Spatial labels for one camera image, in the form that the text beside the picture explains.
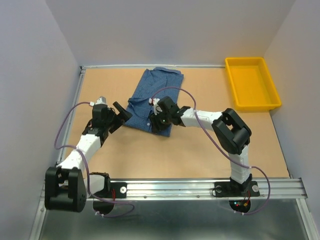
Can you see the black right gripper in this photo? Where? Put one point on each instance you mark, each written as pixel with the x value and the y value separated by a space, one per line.
pixel 156 127

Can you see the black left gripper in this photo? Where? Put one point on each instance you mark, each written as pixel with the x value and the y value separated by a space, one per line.
pixel 124 115

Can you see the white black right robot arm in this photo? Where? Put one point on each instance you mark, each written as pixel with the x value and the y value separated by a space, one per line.
pixel 232 134

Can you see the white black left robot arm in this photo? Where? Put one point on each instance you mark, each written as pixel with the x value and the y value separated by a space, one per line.
pixel 69 184

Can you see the yellow plastic bin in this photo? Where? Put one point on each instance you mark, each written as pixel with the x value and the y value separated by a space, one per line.
pixel 251 84

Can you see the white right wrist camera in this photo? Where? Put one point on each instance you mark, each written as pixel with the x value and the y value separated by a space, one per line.
pixel 154 102

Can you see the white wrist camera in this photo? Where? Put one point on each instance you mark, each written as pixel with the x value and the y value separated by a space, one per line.
pixel 101 100
pixel 154 102

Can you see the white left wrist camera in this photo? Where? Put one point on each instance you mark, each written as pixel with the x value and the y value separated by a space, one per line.
pixel 101 100

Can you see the aluminium left side rail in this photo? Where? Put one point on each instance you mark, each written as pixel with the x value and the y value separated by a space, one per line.
pixel 68 120

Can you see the aluminium rail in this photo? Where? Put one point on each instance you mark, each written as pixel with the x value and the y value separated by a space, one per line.
pixel 68 120
pixel 203 189
pixel 150 66

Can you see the aluminium back rail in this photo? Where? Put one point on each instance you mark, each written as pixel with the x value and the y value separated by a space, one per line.
pixel 150 66

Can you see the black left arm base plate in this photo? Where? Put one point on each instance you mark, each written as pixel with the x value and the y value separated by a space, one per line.
pixel 117 190

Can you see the aluminium front rail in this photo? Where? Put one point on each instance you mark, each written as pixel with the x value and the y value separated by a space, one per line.
pixel 203 189

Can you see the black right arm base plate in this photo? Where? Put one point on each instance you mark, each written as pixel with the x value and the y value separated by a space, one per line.
pixel 228 189

